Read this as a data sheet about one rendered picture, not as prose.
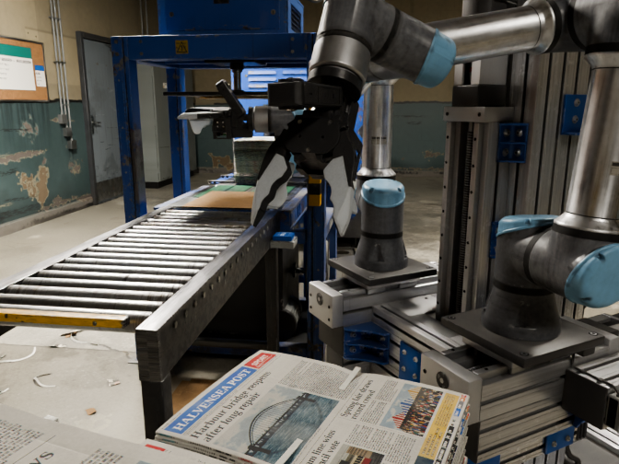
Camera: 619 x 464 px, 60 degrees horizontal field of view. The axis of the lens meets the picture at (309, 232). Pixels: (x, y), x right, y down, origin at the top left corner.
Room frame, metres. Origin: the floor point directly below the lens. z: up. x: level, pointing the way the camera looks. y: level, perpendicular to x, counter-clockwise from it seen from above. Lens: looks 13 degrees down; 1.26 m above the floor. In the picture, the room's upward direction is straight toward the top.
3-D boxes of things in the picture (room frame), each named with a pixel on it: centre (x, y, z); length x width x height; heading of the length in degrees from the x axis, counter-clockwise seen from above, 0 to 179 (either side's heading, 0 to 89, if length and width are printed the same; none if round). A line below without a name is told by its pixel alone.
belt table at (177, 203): (2.75, 0.36, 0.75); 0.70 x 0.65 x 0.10; 172
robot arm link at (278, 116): (1.58, 0.06, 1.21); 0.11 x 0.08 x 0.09; 91
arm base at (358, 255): (1.46, -0.20, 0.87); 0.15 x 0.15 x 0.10
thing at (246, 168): (3.31, 0.28, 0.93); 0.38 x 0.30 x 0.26; 172
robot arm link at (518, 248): (1.01, -0.43, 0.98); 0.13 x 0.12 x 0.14; 18
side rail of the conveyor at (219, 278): (1.70, 0.25, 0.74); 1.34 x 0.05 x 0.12; 172
